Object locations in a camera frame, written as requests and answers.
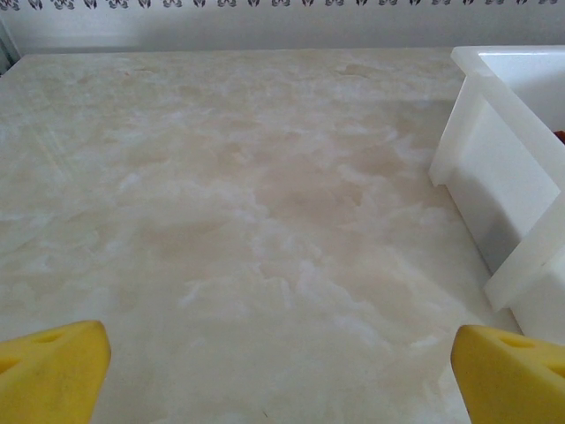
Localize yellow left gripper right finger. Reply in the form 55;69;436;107
450;324;565;424

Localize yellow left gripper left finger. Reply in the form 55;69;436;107
0;320;112;424

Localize white plastic bin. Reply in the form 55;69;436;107
426;43;565;335

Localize metal frame post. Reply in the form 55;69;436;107
0;19;21;79

